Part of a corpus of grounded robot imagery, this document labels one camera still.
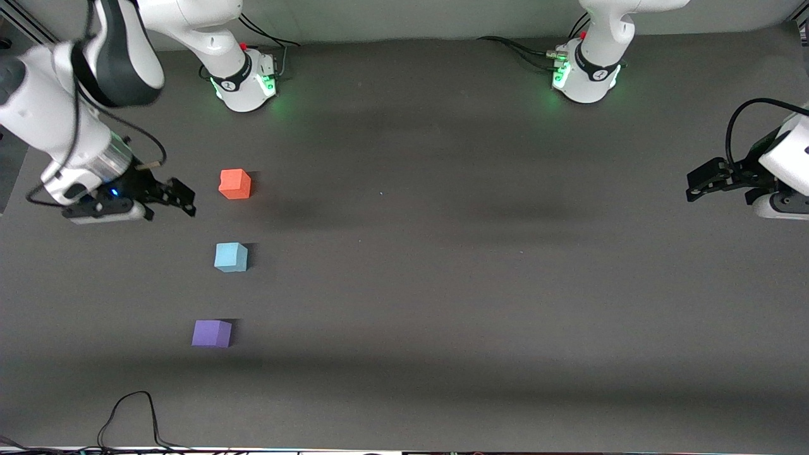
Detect purple foam block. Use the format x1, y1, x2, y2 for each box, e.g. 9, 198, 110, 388
192, 320, 233, 348

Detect black looped table cable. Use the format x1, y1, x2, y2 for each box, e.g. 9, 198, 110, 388
0, 391, 298, 455

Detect black arm base cables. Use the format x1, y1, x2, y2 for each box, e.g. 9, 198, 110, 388
477, 13, 592, 71
237, 13, 301, 80

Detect black right arm base cables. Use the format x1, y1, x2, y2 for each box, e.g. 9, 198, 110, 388
237, 13, 301, 80

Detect light blue foam block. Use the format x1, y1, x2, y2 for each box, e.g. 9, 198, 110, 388
214, 242, 248, 273

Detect black left arm base cables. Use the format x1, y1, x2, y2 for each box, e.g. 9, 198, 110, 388
477, 13, 592, 71

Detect orange foam block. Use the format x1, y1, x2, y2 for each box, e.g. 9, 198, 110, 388
219, 169, 252, 200

